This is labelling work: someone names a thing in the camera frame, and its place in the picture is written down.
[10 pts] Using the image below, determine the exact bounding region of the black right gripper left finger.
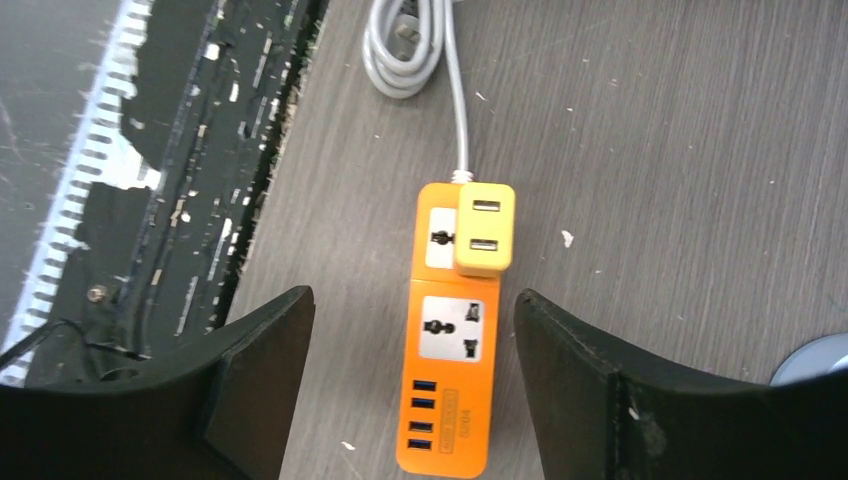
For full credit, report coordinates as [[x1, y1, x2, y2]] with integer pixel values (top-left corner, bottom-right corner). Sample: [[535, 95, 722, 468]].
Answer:
[[1, 286, 315, 479]]

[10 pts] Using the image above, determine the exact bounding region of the yellow adapter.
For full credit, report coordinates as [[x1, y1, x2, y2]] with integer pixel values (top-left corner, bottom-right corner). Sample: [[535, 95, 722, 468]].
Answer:
[[455, 182, 516, 278]]

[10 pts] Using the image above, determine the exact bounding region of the orange power strip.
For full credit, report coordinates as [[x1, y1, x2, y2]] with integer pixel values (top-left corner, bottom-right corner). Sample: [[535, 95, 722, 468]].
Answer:
[[396, 183, 500, 479]]

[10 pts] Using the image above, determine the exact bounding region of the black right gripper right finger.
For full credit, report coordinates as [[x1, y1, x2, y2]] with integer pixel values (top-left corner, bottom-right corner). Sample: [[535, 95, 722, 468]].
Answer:
[[513, 289, 847, 479]]

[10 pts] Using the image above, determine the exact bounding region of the round blue power socket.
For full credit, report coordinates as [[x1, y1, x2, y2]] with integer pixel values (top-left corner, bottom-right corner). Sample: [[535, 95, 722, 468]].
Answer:
[[770, 333, 847, 386]]

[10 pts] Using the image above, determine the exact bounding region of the white bundled cable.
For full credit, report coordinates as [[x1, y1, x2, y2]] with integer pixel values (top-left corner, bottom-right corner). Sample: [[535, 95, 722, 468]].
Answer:
[[361, 0, 476, 185]]

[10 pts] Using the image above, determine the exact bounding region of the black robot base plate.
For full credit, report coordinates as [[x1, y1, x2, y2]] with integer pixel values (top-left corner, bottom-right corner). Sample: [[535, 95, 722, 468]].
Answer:
[[1, 1, 326, 388]]

